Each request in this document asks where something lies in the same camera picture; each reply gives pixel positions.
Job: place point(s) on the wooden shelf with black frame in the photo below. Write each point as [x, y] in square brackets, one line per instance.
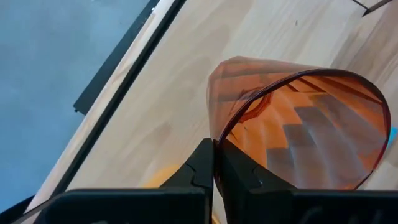
[192, 77]

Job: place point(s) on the black table rig frame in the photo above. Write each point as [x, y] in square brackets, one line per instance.
[124, 87]

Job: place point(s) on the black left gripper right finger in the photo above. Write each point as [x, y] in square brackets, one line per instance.
[239, 174]

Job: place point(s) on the tall mustard yellow cup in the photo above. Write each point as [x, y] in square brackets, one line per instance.
[161, 177]

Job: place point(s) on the faceted translucent red cup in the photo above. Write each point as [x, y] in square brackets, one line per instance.
[311, 124]

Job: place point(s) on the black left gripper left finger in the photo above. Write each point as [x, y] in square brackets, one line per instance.
[196, 168]

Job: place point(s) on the folded teal cloth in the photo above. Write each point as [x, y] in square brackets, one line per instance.
[393, 137]

